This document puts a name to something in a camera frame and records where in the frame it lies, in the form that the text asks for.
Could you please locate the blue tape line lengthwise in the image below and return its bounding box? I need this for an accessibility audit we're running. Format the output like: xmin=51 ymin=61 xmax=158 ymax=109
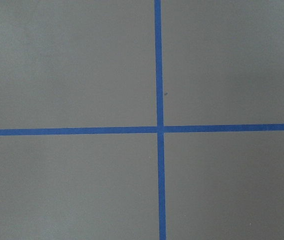
xmin=154 ymin=0 xmax=166 ymax=240

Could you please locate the blue tape line crosswise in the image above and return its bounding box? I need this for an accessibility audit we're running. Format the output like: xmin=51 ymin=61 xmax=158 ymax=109
xmin=0 ymin=123 xmax=284 ymax=136

